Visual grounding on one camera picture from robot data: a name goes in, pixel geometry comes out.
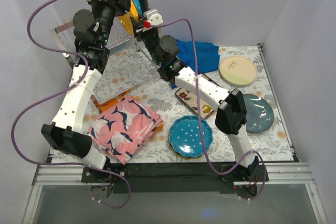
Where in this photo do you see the yellow plate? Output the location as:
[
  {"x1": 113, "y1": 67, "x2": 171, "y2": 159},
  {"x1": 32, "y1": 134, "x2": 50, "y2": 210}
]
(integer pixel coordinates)
[{"x1": 118, "y1": 0, "x2": 139, "y2": 36}]

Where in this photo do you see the dark teal round plate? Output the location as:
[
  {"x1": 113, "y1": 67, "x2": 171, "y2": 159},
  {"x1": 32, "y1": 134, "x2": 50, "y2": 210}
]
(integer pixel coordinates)
[{"x1": 243, "y1": 94, "x2": 275, "y2": 134}]

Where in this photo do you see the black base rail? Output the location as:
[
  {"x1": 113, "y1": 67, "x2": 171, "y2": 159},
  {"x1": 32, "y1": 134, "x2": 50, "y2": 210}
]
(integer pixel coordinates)
[{"x1": 80, "y1": 163, "x2": 269, "y2": 194}]

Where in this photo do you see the cream round plate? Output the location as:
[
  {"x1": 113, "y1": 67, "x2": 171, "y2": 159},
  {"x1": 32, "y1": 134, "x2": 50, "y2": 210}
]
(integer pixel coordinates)
[{"x1": 218, "y1": 56, "x2": 258, "y2": 87}]

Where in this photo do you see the square floral plate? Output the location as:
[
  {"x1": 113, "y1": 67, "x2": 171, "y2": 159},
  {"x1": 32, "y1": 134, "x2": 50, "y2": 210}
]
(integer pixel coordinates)
[{"x1": 175, "y1": 87, "x2": 215, "y2": 119}]

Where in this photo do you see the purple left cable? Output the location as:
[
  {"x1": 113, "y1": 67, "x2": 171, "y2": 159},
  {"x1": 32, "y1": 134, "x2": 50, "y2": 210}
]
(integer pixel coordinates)
[{"x1": 10, "y1": 0, "x2": 131, "y2": 208}]

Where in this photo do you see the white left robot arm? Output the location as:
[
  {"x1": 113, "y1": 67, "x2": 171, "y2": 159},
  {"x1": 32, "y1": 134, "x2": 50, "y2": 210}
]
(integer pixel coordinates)
[{"x1": 41, "y1": 0, "x2": 131, "y2": 182}]

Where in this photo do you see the orange cloth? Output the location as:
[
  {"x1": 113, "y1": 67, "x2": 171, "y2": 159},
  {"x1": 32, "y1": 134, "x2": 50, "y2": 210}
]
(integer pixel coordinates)
[{"x1": 89, "y1": 95, "x2": 163, "y2": 138}]

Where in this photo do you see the steel dish rack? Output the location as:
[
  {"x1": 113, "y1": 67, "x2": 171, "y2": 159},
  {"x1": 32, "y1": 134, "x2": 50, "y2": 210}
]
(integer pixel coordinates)
[{"x1": 48, "y1": 7, "x2": 165, "y2": 109}]

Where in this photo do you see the floral tablecloth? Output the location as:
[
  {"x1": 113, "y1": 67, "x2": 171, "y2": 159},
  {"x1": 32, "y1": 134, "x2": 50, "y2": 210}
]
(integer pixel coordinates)
[{"x1": 51, "y1": 45, "x2": 296, "y2": 164}]

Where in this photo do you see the pink patterned cloth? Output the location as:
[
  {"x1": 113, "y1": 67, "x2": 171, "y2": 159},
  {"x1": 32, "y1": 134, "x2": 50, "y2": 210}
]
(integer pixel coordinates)
[{"x1": 88, "y1": 96, "x2": 163, "y2": 165}]

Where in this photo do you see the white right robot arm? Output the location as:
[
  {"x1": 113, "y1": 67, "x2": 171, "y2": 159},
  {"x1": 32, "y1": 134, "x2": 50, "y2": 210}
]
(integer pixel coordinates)
[{"x1": 131, "y1": 18, "x2": 261, "y2": 181}]

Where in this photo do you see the blue polka dot plate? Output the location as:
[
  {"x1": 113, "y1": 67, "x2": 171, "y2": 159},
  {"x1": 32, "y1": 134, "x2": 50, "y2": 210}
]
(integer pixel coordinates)
[{"x1": 169, "y1": 115, "x2": 204, "y2": 159}]

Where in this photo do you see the blue cloth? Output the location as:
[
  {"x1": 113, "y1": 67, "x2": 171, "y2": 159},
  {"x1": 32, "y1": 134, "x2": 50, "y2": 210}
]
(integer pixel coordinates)
[{"x1": 176, "y1": 40, "x2": 220, "y2": 73}]

